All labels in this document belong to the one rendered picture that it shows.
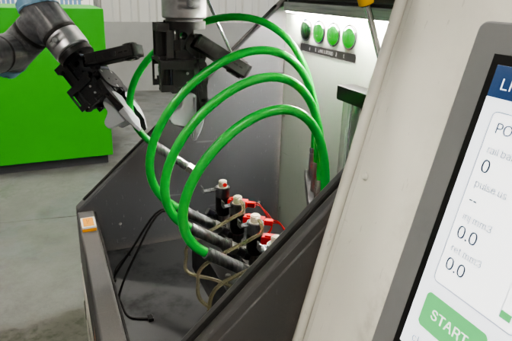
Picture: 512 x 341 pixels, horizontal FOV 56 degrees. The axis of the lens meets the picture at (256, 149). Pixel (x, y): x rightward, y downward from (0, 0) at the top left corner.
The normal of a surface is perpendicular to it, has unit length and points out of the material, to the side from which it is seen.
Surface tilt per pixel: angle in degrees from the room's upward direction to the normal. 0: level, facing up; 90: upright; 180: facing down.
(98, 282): 0
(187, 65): 90
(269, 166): 90
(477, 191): 76
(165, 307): 0
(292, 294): 90
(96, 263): 0
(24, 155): 90
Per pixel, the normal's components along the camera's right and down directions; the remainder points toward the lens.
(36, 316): 0.03, -0.95
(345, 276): -0.88, -0.13
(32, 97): 0.40, 0.29
